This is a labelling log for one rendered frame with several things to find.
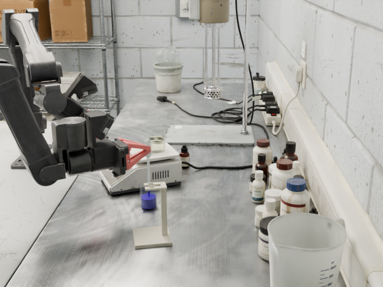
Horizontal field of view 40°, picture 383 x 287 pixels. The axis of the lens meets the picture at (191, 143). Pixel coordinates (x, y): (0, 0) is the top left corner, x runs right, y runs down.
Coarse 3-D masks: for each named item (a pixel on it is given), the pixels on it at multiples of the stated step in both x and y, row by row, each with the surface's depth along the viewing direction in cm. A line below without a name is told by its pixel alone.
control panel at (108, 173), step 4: (132, 168) 137; (104, 172) 143; (108, 172) 142; (104, 176) 141; (108, 176) 140; (112, 176) 139; (120, 176) 137; (108, 180) 138; (112, 180) 137; (116, 180) 136
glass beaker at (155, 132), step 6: (150, 126) 142; (156, 126) 143; (162, 126) 139; (150, 132) 138; (156, 132) 138; (162, 132) 139; (150, 138) 139; (156, 138) 139; (162, 138) 140; (156, 144) 139; (162, 144) 140; (156, 150) 140; (162, 150) 141
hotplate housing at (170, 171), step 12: (144, 168) 137; (156, 168) 138; (168, 168) 140; (180, 168) 141; (120, 180) 136; (132, 180) 137; (144, 180) 138; (156, 180) 139; (168, 180) 141; (180, 180) 142; (120, 192) 137
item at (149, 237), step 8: (144, 184) 112; (152, 184) 112; (160, 184) 112; (160, 192) 113; (136, 232) 116; (144, 232) 116; (152, 232) 116; (160, 232) 116; (168, 232) 116; (136, 240) 113; (144, 240) 113; (152, 240) 113; (160, 240) 113; (168, 240) 113; (136, 248) 111
